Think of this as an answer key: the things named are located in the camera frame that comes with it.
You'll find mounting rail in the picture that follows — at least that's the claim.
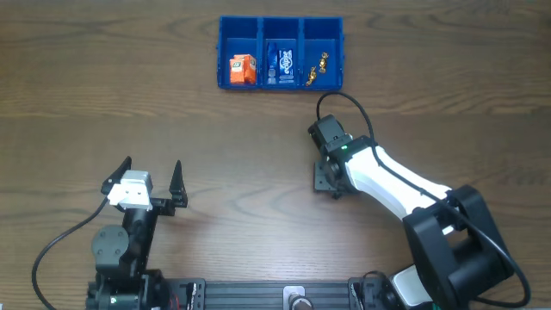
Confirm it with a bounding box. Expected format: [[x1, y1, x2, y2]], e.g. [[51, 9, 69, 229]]
[[88, 277, 393, 310]]

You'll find blue tray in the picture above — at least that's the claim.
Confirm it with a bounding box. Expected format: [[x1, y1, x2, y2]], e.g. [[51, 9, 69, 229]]
[[217, 15, 345, 91]]

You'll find blue candy pack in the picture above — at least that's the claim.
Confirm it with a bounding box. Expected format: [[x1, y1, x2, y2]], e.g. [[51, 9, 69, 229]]
[[277, 49, 296, 84], [265, 41, 279, 85]]

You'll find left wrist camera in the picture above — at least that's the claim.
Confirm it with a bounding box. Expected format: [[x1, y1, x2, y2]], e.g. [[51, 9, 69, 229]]
[[106, 170, 154, 212]]

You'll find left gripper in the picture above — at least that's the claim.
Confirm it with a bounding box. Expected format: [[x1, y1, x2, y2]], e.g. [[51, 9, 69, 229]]
[[101, 156, 189, 217]]

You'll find orange candy box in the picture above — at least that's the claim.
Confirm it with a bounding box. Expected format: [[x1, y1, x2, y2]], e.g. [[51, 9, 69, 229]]
[[243, 53, 258, 84], [229, 55, 246, 85]]

